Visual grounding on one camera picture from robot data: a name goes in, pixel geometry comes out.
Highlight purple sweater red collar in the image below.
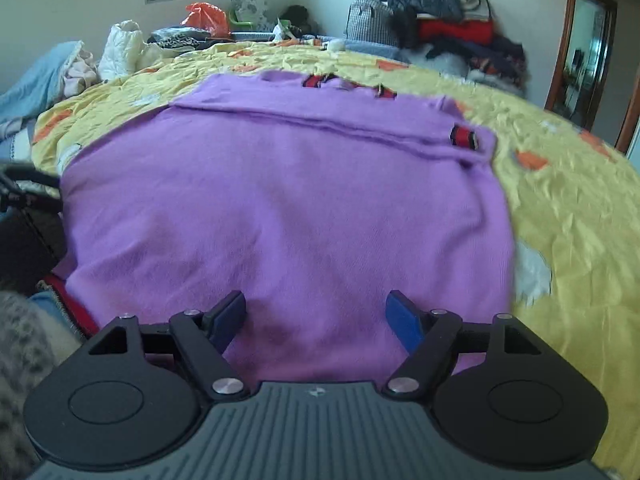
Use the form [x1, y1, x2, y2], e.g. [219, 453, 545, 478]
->
[61, 70, 514, 382]

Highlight pile of dark clothes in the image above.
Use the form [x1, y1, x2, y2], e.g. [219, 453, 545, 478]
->
[378, 0, 528, 96]

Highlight yellow carrot print bedspread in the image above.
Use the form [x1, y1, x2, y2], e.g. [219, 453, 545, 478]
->
[32, 42, 639, 479]

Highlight blue striped blanket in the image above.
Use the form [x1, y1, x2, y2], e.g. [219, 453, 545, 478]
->
[322, 38, 405, 62]

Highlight orange plastic bag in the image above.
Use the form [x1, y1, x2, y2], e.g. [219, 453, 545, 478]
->
[181, 2, 231, 38]

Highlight checkered houndstooth bag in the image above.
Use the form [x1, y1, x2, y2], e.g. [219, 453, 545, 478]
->
[345, 0, 399, 47]

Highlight floral white pillow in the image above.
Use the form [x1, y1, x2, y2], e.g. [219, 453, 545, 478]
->
[230, 0, 273, 32]

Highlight wooden door frame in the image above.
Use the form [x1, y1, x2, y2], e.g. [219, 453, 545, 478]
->
[546, 0, 639, 154]

